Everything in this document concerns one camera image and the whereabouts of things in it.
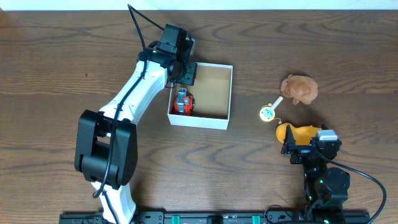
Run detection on red toy truck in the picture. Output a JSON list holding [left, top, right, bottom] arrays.
[[174, 88, 195, 116]]

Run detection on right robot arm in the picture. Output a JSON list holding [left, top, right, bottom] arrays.
[[281, 125, 350, 217]]

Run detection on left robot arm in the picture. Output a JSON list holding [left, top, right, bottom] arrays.
[[75, 24, 197, 223]]

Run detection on round wooden rattle toy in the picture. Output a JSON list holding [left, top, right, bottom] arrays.
[[259, 96, 284, 124]]

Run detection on brown plush toy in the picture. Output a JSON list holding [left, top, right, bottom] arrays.
[[280, 74, 318, 105]]

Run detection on white open cardboard box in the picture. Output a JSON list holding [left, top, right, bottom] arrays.
[[167, 63, 233, 130]]

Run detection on black mounting rail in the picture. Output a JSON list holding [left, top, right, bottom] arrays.
[[58, 210, 371, 224]]

